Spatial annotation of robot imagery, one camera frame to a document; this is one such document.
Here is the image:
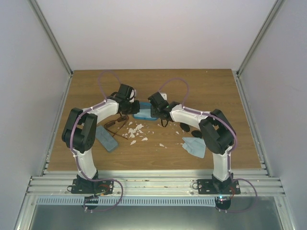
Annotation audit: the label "blue translucent glasses case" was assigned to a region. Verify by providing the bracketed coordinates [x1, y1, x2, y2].
[133, 102, 158, 121]

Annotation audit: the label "brown frame sunglasses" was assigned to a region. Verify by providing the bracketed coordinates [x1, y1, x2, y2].
[104, 115, 129, 139]

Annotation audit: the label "black round sunglasses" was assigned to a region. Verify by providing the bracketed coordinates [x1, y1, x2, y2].
[180, 123, 203, 138]

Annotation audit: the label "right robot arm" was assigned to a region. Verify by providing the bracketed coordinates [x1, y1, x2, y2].
[148, 92, 237, 194]

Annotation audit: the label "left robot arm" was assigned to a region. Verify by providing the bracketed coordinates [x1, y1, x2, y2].
[62, 84, 140, 194]

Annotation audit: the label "grey-blue glasses case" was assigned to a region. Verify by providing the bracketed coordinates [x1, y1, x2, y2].
[95, 126, 118, 152]

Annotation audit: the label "light blue crumpled cloth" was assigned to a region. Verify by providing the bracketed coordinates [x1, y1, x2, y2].
[182, 138, 206, 159]

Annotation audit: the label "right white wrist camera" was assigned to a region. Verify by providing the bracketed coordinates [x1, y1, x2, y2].
[160, 93, 167, 100]

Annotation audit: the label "aluminium rail frame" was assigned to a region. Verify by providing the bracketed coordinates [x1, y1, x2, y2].
[26, 168, 285, 196]

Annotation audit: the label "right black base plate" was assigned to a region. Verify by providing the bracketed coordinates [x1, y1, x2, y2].
[192, 178, 241, 195]

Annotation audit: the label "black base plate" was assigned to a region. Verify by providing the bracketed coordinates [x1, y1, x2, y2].
[67, 177, 114, 196]
[192, 178, 241, 195]

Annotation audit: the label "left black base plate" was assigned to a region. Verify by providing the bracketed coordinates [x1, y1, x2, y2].
[67, 177, 114, 196]

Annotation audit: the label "slotted grey cable duct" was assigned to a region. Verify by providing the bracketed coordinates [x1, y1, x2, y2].
[36, 195, 215, 207]

